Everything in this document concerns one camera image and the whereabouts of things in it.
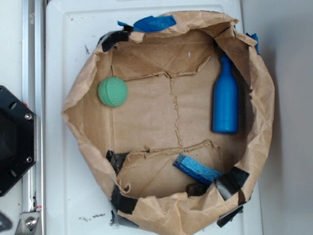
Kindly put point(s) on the blue plastic bottle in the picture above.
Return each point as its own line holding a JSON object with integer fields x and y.
{"x": 226, "y": 100}

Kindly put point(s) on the green dimpled ball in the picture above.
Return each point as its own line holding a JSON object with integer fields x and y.
{"x": 112, "y": 91}

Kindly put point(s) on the black tape inner left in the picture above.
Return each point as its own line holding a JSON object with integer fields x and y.
{"x": 116, "y": 160}

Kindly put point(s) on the black tape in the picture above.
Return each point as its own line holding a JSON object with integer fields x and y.
{"x": 111, "y": 38}
{"x": 231, "y": 182}
{"x": 224, "y": 219}
{"x": 123, "y": 203}
{"x": 116, "y": 160}

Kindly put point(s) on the blue sponge block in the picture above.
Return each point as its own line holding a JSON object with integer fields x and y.
{"x": 196, "y": 170}

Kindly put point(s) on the dark brown rock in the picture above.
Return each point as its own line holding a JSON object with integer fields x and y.
{"x": 196, "y": 189}

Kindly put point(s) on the black tape top left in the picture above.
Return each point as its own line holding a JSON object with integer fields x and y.
{"x": 111, "y": 38}

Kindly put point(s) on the black tape bottom left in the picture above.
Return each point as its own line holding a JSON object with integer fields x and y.
{"x": 123, "y": 203}

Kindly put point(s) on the black tape lower right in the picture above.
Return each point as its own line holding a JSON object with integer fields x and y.
{"x": 231, "y": 182}

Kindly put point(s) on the white plastic tray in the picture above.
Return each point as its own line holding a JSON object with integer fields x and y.
{"x": 74, "y": 203}

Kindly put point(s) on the black tape bottom right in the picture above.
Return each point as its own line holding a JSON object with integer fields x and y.
{"x": 224, "y": 219}

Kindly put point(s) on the blue painter tape right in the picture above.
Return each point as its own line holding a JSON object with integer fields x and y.
{"x": 256, "y": 38}

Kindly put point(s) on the brown paper bag enclosure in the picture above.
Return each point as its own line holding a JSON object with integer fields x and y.
{"x": 170, "y": 77}

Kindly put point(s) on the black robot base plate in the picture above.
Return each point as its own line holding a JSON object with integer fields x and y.
{"x": 17, "y": 140}

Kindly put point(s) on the aluminium extrusion rail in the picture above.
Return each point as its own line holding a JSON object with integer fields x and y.
{"x": 33, "y": 94}

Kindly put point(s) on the metal corner bracket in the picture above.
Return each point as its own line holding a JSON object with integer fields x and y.
{"x": 29, "y": 224}

